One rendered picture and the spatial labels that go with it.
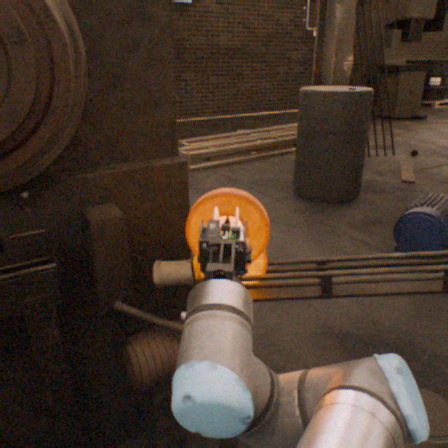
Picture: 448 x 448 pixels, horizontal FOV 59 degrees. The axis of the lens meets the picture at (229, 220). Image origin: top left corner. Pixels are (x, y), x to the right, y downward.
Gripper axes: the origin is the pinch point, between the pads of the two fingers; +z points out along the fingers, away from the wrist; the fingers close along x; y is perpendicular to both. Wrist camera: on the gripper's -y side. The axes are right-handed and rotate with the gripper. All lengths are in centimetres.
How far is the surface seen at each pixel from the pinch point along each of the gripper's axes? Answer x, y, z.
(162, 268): 14.9, -17.2, 3.8
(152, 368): 16.3, -33.4, -10.7
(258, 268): -6.2, -16.6, 4.1
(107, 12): 28, 27, 38
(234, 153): 12, -175, 338
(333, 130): -68, -91, 225
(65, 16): 29.3, 30.1, 18.8
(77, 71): 28.6, 21.3, 16.7
